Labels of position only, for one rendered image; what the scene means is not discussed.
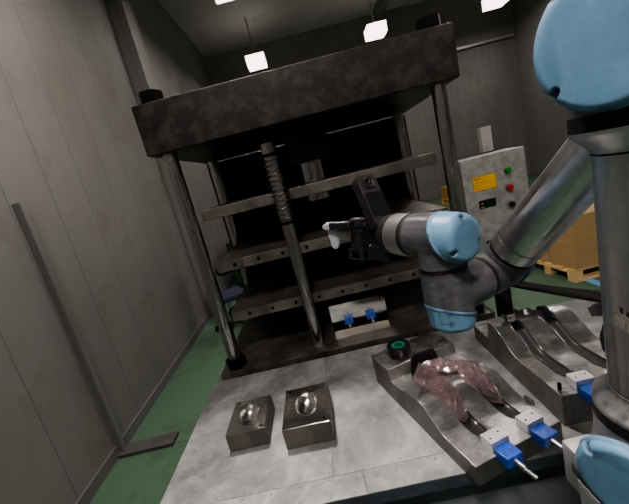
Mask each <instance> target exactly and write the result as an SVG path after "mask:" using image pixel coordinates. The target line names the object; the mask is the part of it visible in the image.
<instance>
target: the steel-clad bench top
mask: <svg viewBox="0 0 629 504"><path fill-rule="evenodd" d="M595 303H597V302H592V301H586V300H581V299H574V300H570V301H566V302H561V303H557V304H553V305H549V306H546V307H548V308H550V307H555V306H559V305H561V306H563V307H566V308H568V309H570V310H571V311H572V312H573V313H575V314H576V315H577V316H578V317H579V318H580V320H581V321H582V322H583V323H584V324H585V325H586V326H587V327H588V328H589V329H590V331H591V332H592V333H593V334H594V335H596V336H597V337H598V338H599V339H600V332H601V329H602V324H603V316H597V315H596V316H591V314H590V312H589V310H588V308H587V307H590V306H592V304H595ZM435 333H437V334H439V335H441V336H442V337H444V338H446V339H448V340H450V341H451V342H453V345H454V348H455V351H456V353H457V354H459V355H460V356H462V357H464V358H466V359H469V360H472V361H476V362H480V363H483V364H486V365H488V366H490V367H492V368H493V369H495V370H496V371H497V372H498V373H499V374H500V375H501V376H502V377H503V378H504V379H505V380H506V381H507V382H508V383H509V385H510V386H511V387H512V388H513V389H514V390H515V391H516V392H517V393H518V394H519V395H521V396H522V397H523V398H524V395H526V396H527V397H529V398H531V399H532V400H534V402H535V405H536V406H538V407H539V408H541V409H543V410H544V411H546V412H548V413H549V414H551V415H552V416H554V415H553V414H552V413H551V412H550V411H549V410H548V409H547V408H546V407H545V406H544V405H543V404H542V403H541V402H540V401H539V400H538V399H537V398H535V397H534V396H533V395H532V394H531V393H530V392H529V391H528V390H527V389H526V388H525V387H524V386H523V385H522V384H521V383H520V382H519V381H518V380H517V379H516V378H515V377H514V376H513V375H512V374H511V373H510V372H509V371H508V370H507V369H506V368H505V367H504V366H503V365H502V364H501V363H500V362H499V361H498V360H497V359H496V358H495V357H494V356H493V355H492V354H491V353H490V352H489V351H488V350H487V349H485V348H484V347H483V346H482V345H481V344H480V343H479V342H478V341H477V340H476V337H475V331H474V327H473V328H471V329H470V330H467V331H465V332H460V333H444V332H441V331H436V332H435ZM387 344H388V343H384V344H380V345H376V346H371V347H367V348H363V349H358V350H354V351H350V352H346V353H341V354H337V355H333V356H328V357H324V358H320V359H315V360H311V361H307V362H302V363H298V364H294V365H289V366H285V367H281V368H276V369H272V370H268V371H263V372H259V373H255V374H250V375H246V376H242V377H238V378H233V379H229V380H225V381H220V382H216V383H215V384H214V387H213V389H212V391H211V393H210V395H209V398H208V400H207V402H206V404H205V406H204V409H203V411H202V413H201V415H200V417H199V420H198V422H197V424H196V426H195V428H194V430H193V433H192V435H191V437H190V439H189V441H188V444H187V446H186V448H185V450H184V452H183V455H182V457H181V459H180V461H179V463H178V466H177V468H176V470H175V472H174V474H173V477H172V479H171V481H170V483H169V485H168V487H167V490H166V492H165V494H164V496H163V498H162V501H161V503H160V504H328V503H333V502H338V501H342V500H347V499H352V498H356V497H361V496H366V495H367V494H368V495H370V494H375V493H380V492H384V491H389V490H394V489H398V488H403V487H408V486H412V485H417V484H421V483H426V482H431V481H435V480H440V479H445V478H449V477H454V476H459V475H463V474H466V473H465V472H464V471H463V470H462V469H461V468H460V466H459V465H458V464H457V463H456V462H455V461H454V460H453V459H452V458H451V457H450V456H449V455H448V454H447V453H446V452H445V451H444V450H443V449H442V448H441V447H440V446H439V445H438V444H437V443H436V442H435V441H434V440H433V439H432V438H431V437H430V436H429V435H428V434H427V433H426V432H425V431H424V430H423V428H422V427H421V426H420V425H419V424H418V423H417V422H416V421H415V420H414V419H413V418H412V417H411V416H410V415H409V414H408V413H407V412H406V411H405V410H404V409H403V408H402V407H401V406H400V405H399V404H398V403H397V402H396V401H395V400H394V399H393V398H392V397H391V396H390V395H389V394H388V393H387V391H386V390H385V389H384V388H383V387H382V386H381V385H380V384H379V383H378V382H377V378H376V374H375V370H374V365H373V361H372V357H371V356H372V355H374V354H376V353H379V352H381V351H384V350H386V349H387ZM324 361H325V362H324ZM325 373H326V374H325ZM324 382H327V384H328V387H329V391H330V395H331V399H332V409H333V419H334V429H335V440H332V441H327V442H323V443H318V444H314V445H309V446H305V447H300V448H296V449H291V450H287V447H286V444H285V440H284V437H283V434H282V424H283V415H284V405H285V396H286V391H289V390H294V389H298V388H302V387H307V386H311V385H316V384H320V383H324ZM268 395H271V397H272V401H273V404H274V407H275V412H274V419H273V426H272V432H271V439H270V444H266V445H261V446H257V447H252V448H248V449H243V450H239V451H234V452H230V449H229V446H228V443H227V440H226V438H225V436H226V433H227V430H228V426H229V423H230V420H231V417H232V414H233V411H234V408H235V405H236V403H237V402H242V401H246V400H251V399H255V398H259V397H264V396H268ZM554 417H555V416H554ZM561 427H562V436H563V439H562V440H565V439H569V438H573V437H578V436H582V435H586V434H590V433H591V431H592V428H593V420H592V421H588V422H583V423H579V424H574V425H569V426H564V425H563V424H562V423H561ZM562 440H560V441H559V443H561V444H562ZM331 448H332V449H331ZM332 460H333V462H332ZM333 472H334V474H333ZM363 472H364V473H363ZM364 477H365V479H364ZM365 483H366V484H365ZM366 488H367V490H366Z"/></svg>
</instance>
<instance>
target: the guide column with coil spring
mask: <svg viewBox="0 0 629 504"><path fill-rule="evenodd" d="M260 146H261V150H262V154H263V155H264V154H268V153H272V152H275V149H274V146H273V142H268V143H264V144H261V145H260ZM276 167H279V165H278V164H275V165H272V166H270V167H267V168H266V169H267V171H268V170H271V169H273V168H276ZM282 228H283V232H284V236H285V240H286V243H287V247H288V251H289V254H290V258H291V262H292V266H293V269H294V273H295V277H296V281H297V284H298V288H299V292H300V295H301V299H302V303H303V307H304V310H305V314H306V318H307V322H308V325H309V329H310V333H311V336H312V340H313V344H314V347H322V346H323V345H324V344H325V341H324V337H323V334H322V330H321V326H320V322H319V318H318V314H317V311H316V307H315V303H314V299H313V295H312V291H311V288H310V284H309V280H308V276H307V272H306V268H305V264H304V261H303V257H302V253H301V249H300V245H299V241H298V238H297V234H296V230H295V226H294V223H291V224H288V225H283V226H282Z"/></svg>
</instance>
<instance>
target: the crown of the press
mask: <svg viewBox="0 0 629 504"><path fill-rule="evenodd" d="M415 24H416V30H417V31H415V32H411V33H408V34H404V35H400V36H396V37H392V38H389V39H385V40H381V41H377V42H374V43H370V44H366V45H362V46H359V47H355V48H351V49H347V50H344V51H340V52H336V53H332V54H329V55H325V56H321V57H317V58H314V59H310V60H306V61H302V62H298V63H295V64H291V65H287V66H283V67H280V68H276V69H272V70H268V71H265V72H261V73H257V74H253V75H250V76H246V77H242V78H238V79H235V80H231V81H227V82H223V83H219V84H216V85H212V86H208V87H204V88H201V89H197V90H193V91H189V92H186V93H182V94H178V95H174V96H171V97H167V98H164V97H163V94H162V91H161V90H157V89H148V90H144V91H141V92H139V94H138V98H139V101H140V104H141V105H137V106H133V107H131V109H132V112H133V115H134V118H135V121H136V124H137V127H138V130H139V133H140V136H141V139H142V142H143V145H144V148H145V151H146V154H147V156H148V157H153V158H161V159H163V157H162V155H163V154H167V153H172V152H176V153H177V156H178V159H179V161H187V162H195V163H203V164H208V161H212V160H218V161H220V160H224V159H228V158H232V157H236V156H240V155H243V154H247V153H251V152H255V151H259V150H261V146H260V145H261V144H264V143H268V142H273V146H274V147H275V146H278V145H282V144H285V148H286V151H287V155H288V159H289V163H290V166H297V165H300V168H301V172H302V176H303V180H304V184H307V183H311V182H315V181H319V180H323V179H326V176H325V171H324V167H323V163H322V159H324V158H328V157H330V156H331V155H330V151H329V146H328V142H327V138H326V133H329V132H333V131H337V130H341V129H345V128H348V127H352V126H356V125H360V124H364V123H368V122H372V121H376V120H380V119H383V118H387V117H391V116H393V114H395V113H398V112H403V113H405V112H407V111H408V110H410V109H411V108H413V107H414V106H416V105H417V104H419V103H420V102H422V101H423V100H425V99H426V98H428V97H429V96H431V95H432V94H431V88H430V86H432V85H434V84H437V83H440V82H446V85H447V84H449V83H450V82H452V81H453V80H455V79H456V78H458V77H459V76H460V72H459V65H458V58H457V51H456V44H455V37H454V30H453V23H452V22H449V23H445V24H441V19H440V15H439V14H438V13H437V12H436V13H432V14H428V15H425V16H423V17H422V18H420V19H419V20H417V21H416V22H415Z"/></svg>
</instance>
